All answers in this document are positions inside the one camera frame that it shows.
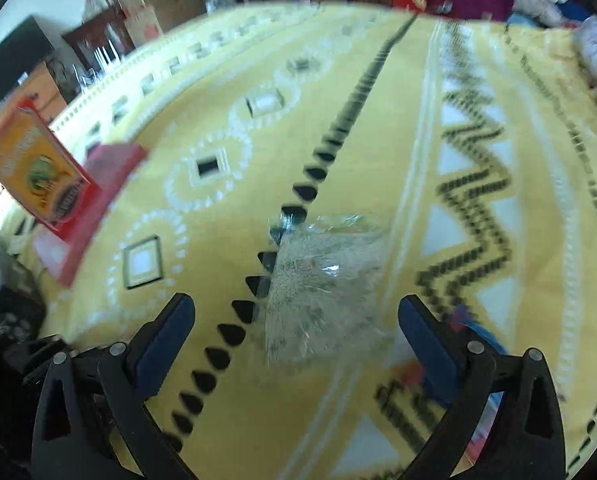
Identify orange wooden drawer unit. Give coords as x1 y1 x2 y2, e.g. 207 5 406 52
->
17 60 70 122

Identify black television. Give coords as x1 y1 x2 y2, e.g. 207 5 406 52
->
0 15 55 128

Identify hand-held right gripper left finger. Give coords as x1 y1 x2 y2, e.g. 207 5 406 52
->
31 292 199 480

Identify red flat box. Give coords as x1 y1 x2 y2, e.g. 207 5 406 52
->
32 143 148 287

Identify colourful snack packet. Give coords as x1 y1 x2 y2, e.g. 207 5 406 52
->
403 305 510 461

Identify small cardboard box red print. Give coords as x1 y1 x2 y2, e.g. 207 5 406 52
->
123 4 162 49

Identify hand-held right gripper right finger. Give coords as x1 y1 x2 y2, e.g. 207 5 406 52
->
397 294 567 480

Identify dark wooden glass cabinet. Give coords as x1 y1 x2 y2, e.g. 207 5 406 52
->
61 5 135 92

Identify clear plastic snack packet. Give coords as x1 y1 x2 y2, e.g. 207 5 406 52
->
264 214 395 367

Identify orange printed snack box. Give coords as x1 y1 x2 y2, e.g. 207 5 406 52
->
0 99 93 227

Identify yellow patterned blanket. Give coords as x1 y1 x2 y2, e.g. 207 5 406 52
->
8 2 597 480

